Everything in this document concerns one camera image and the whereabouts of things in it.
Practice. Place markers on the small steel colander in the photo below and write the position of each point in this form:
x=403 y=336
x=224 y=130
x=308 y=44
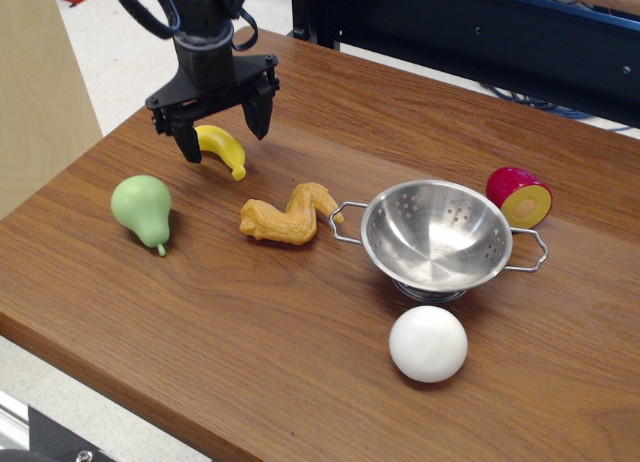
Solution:
x=434 y=239

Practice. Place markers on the white toy egg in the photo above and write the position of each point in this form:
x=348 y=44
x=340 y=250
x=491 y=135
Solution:
x=428 y=344

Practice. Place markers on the light plywood panel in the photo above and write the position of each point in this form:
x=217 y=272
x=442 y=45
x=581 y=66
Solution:
x=47 y=118

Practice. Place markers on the tan toy chicken wing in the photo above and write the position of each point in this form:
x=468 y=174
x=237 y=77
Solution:
x=297 y=224

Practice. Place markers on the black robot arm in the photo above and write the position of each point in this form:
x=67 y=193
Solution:
x=211 y=19

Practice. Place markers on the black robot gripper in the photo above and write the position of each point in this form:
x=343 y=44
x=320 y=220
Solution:
x=211 y=79

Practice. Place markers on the green toy pear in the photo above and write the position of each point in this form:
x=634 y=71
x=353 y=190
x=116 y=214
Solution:
x=142 y=204

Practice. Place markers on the red halved toy fruit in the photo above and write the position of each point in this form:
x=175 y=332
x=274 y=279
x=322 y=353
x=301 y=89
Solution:
x=522 y=198

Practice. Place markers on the black metal base bracket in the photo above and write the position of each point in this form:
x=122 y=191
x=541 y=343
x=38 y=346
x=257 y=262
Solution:
x=29 y=435

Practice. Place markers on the dark blue metal frame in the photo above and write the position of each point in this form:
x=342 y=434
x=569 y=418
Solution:
x=581 y=54

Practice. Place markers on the yellow toy banana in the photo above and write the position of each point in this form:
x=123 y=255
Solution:
x=216 y=140

